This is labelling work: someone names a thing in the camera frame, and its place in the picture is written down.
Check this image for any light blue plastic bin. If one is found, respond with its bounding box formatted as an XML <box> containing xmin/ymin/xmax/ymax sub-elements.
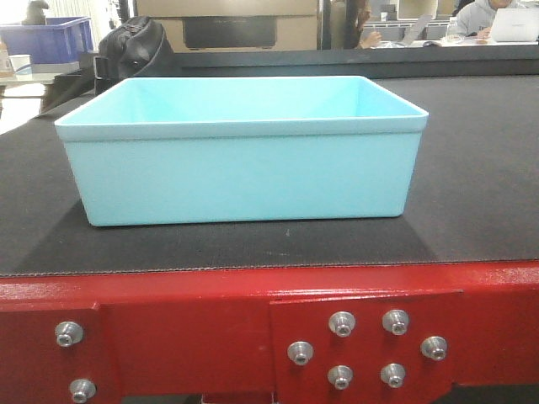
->
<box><xmin>55</xmin><ymin>76</ymin><xmax>429</xmax><ymax>226</ymax></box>

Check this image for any silver bolt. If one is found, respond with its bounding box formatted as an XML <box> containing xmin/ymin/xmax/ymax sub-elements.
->
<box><xmin>328</xmin><ymin>311</ymin><xmax>356</xmax><ymax>338</ymax></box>
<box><xmin>69</xmin><ymin>379</ymin><xmax>97</xmax><ymax>404</ymax></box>
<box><xmin>327</xmin><ymin>364</ymin><xmax>354</xmax><ymax>391</ymax></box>
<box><xmin>380</xmin><ymin>363</ymin><xmax>406</xmax><ymax>389</ymax></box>
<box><xmin>287</xmin><ymin>341</ymin><xmax>314</xmax><ymax>366</ymax></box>
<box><xmin>55</xmin><ymin>321</ymin><xmax>84</xmax><ymax>348</ymax></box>
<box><xmin>420</xmin><ymin>336</ymin><xmax>448</xmax><ymax>361</ymax></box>
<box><xmin>382</xmin><ymin>309</ymin><xmax>409</xmax><ymax>336</ymax></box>

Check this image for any cardboard box with black panel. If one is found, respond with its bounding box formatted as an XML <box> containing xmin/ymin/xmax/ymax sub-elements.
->
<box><xmin>136</xmin><ymin>0</ymin><xmax>319</xmax><ymax>53</ymax></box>

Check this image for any person with long hair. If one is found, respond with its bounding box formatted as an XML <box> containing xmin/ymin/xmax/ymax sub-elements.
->
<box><xmin>329</xmin><ymin>0</ymin><xmax>382</xmax><ymax>49</ymax></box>

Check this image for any black bag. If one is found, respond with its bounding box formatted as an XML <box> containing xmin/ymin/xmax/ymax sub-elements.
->
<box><xmin>44</xmin><ymin>16</ymin><xmax>174</xmax><ymax>112</ymax></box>

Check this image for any blue crate in background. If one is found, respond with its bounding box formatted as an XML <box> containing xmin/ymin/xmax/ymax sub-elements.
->
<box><xmin>1</xmin><ymin>17</ymin><xmax>93</xmax><ymax>64</ymax></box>

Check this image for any person in grey hoodie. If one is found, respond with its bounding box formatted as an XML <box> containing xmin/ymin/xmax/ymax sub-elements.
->
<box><xmin>456</xmin><ymin>0</ymin><xmax>526</xmax><ymax>39</ymax></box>

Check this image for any white paper cup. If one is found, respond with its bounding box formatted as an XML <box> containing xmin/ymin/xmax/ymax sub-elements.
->
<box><xmin>9</xmin><ymin>54</ymin><xmax>33</xmax><ymax>78</ymax></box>

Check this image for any white laptop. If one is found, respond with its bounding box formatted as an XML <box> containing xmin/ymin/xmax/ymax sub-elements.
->
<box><xmin>490</xmin><ymin>8</ymin><xmax>538</xmax><ymax>42</ymax></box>

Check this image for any red conveyor frame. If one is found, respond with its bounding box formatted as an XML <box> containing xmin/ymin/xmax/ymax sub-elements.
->
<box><xmin>1</xmin><ymin>260</ymin><xmax>538</xmax><ymax>403</ymax></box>

